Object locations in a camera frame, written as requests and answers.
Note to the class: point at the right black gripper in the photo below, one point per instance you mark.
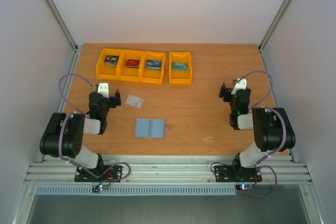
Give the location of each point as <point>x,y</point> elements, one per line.
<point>227,93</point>

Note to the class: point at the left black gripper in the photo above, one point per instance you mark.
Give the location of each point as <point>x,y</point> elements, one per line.
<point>118,102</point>

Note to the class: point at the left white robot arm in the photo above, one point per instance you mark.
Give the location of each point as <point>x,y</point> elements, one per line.
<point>63,136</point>

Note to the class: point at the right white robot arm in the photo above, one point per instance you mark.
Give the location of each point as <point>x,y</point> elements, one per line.
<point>273,132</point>

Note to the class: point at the red card stack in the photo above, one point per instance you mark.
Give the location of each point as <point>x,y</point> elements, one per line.
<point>133,63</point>

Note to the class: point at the blue card stack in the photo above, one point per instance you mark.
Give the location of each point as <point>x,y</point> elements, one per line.
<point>153,64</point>

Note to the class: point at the teal card stack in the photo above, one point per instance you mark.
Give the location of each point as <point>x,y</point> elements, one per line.
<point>179,66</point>

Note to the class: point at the yellow bin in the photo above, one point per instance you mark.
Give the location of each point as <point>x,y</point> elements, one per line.
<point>129,74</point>
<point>149,75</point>
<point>180,77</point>
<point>104,72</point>

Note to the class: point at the left green circuit board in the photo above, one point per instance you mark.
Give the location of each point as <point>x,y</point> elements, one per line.
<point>99,188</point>

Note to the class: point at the green circuit board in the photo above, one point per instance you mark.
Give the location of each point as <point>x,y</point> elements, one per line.
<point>99,188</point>
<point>244,187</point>

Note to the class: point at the right green circuit board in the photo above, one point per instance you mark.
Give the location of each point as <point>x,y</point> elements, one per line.
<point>244,187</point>

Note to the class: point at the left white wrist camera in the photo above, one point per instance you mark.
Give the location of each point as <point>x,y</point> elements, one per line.
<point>103,89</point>

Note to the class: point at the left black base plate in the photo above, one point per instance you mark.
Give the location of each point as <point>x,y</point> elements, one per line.
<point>82,176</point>

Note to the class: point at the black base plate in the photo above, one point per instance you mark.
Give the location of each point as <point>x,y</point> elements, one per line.
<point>82,176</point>
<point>223,174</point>

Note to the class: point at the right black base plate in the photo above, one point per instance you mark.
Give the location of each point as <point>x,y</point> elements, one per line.
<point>223,174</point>

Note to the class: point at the grey slotted cable duct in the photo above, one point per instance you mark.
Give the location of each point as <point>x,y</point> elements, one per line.
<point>137,190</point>

